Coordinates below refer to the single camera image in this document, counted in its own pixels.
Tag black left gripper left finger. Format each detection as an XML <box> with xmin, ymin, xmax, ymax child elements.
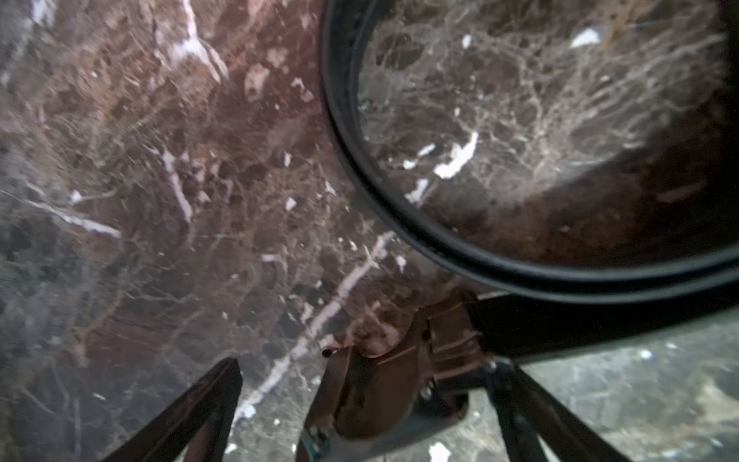
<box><xmin>105</xmin><ymin>357</ymin><xmax>242</xmax><ymax>461</ymax></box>

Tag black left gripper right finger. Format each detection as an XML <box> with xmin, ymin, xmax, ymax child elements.
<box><xmin>485</xmin><ymin>362</ymin><xmax>627</xmax><ymax>461</ymax></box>

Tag black belt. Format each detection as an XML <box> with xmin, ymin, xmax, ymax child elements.
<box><xmin>293</xmin><ymin>0</ymin><xmax>739</xmax><ymax>462</ymax></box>

